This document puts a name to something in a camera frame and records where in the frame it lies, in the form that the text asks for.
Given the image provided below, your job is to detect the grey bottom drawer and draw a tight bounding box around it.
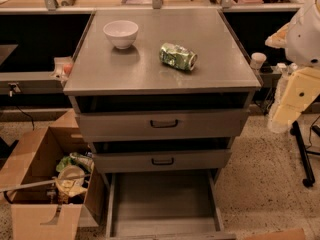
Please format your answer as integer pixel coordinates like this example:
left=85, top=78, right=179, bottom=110
left=105, top=170, right=236, bottom=240

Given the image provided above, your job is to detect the grey drawer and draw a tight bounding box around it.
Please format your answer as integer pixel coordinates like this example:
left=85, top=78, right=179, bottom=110
left=105, top=170, right=236, bottom=240
left=76, top=109, right=248, bottom=142
left=93, top=149, right=232, bottom=173

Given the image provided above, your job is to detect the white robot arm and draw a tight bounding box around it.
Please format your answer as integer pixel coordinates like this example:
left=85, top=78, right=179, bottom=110
left=265, top=0, right=320, bottom=133

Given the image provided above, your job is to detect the grey middle drawer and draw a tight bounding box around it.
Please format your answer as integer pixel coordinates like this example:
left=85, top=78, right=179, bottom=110
left=93, top=149, right=232, bottom=173

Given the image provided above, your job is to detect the grey top drawer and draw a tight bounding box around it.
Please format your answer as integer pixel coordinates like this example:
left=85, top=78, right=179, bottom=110
left=76, top=109, right=248, bottom=142

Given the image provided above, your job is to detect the black stand leg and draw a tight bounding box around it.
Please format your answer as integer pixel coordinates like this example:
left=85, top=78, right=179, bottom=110
left=290, top=121, right=315, bottom=188

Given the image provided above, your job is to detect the white round-top bottle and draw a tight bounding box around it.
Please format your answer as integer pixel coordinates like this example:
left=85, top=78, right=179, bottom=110
left=250, top=52, right=267, bottom=70

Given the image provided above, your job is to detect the crushed green soda can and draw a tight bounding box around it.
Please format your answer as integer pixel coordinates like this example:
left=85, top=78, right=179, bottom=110
left=159, top=43, right=197, bottom=71

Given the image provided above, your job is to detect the white ceramic bowl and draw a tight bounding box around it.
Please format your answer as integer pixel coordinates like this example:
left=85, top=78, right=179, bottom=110
left=103, top=20, right=139, bottom=49

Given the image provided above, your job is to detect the clear bag with orange object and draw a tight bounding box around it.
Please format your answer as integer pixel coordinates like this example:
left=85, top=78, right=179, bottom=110
left=50, top=56, right=73, bottom=82

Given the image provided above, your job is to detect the green plastic bag in box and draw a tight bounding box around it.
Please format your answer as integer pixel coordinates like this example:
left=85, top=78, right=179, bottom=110
left=56, top=152, right=94, bottom=172

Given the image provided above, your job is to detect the white plate in box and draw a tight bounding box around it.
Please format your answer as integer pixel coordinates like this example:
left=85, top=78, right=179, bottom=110
left=58, top=165, right=85, bottom=185

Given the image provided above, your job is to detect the open cardboard box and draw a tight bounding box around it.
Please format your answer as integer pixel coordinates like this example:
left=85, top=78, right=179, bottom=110
left=0, top=111, right=104, bottom=240

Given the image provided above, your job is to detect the grey metal rod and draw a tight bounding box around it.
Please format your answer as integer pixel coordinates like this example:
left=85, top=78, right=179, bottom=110
left=0, top=174, right=91, bottom=193

